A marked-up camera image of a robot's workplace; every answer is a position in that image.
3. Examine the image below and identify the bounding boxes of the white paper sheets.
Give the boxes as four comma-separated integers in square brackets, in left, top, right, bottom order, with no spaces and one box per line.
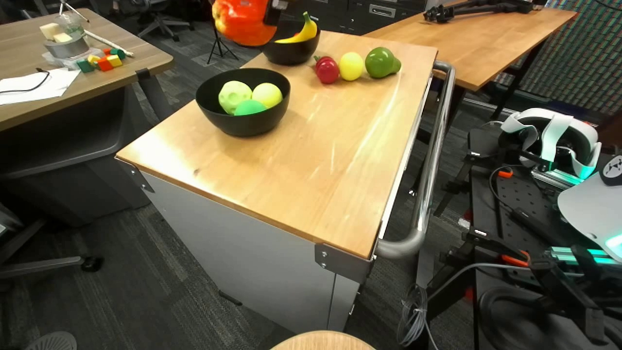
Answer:
[0,65,81,106]

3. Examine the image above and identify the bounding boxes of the red toy radish green leaves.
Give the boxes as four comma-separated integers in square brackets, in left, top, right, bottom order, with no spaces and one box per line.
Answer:
[313,52,342,85]

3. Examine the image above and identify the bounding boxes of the wooden office desk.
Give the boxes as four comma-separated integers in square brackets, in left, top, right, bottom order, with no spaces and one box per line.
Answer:
[0,5,175,229]

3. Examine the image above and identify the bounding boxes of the white cart wooden top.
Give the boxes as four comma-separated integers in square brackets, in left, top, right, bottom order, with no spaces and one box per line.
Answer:
[114,28,458,336]

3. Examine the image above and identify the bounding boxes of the plain wooden table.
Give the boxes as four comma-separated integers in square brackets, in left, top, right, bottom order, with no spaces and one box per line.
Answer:
[363,1,579,128]

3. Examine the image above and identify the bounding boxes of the clear plastic container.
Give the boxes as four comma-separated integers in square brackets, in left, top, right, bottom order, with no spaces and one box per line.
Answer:
[39,11,91,60]

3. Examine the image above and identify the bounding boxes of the black equipment case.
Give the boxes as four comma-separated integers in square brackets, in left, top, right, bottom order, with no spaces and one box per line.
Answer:
[289,0,429,36]

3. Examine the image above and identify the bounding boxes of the white curved device housing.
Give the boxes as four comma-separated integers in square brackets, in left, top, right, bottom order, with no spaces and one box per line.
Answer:
[556,170,622,264]

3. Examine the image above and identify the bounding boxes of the light green toy cabbage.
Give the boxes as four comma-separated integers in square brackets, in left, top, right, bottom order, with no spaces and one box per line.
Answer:
[215,77,254,116]

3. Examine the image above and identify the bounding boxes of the round wooden stool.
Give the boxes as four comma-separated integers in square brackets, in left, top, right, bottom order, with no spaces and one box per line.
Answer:
[270,328,377,350]

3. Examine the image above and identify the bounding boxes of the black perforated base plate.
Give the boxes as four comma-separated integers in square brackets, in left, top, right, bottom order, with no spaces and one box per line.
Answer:
[468,122,622,350]

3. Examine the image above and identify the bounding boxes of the orange handled clamp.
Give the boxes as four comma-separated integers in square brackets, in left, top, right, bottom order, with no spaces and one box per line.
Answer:
[497,250,532,268]

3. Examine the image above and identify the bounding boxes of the metal cart handle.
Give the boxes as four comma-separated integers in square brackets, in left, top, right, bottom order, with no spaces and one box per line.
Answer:
[375,60,456,262]

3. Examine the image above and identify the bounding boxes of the thin white rod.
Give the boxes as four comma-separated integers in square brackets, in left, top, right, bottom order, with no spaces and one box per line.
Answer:
[81,27,136,58]

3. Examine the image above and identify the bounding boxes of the white VR headset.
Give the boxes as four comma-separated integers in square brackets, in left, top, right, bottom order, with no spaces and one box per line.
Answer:
[497,104,604,190]

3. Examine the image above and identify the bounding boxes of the dark ribbed panel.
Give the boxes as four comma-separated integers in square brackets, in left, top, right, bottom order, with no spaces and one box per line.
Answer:
[517,0,622,114]

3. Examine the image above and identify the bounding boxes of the green toy ball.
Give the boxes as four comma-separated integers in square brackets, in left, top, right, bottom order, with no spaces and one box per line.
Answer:
[231,97,268,118]

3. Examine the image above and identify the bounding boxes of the black office chair base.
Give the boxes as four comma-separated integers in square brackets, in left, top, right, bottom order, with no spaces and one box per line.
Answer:
[0,202,105,279]

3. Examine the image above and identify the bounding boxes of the green toy pear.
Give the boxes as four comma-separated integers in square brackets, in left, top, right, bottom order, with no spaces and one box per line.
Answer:
[363,44,402,81]

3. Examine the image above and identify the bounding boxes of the black tripod device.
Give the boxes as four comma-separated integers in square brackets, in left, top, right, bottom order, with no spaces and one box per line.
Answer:
[421,0,536,25]

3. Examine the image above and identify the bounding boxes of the yellow toy lemon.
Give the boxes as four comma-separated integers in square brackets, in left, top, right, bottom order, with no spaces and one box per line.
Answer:
[250,79,285,110]
[338,50,367,83]

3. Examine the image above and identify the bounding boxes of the black bowl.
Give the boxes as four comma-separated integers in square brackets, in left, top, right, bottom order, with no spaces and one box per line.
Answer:
[194,65,293,137]
[262,23,322,65]

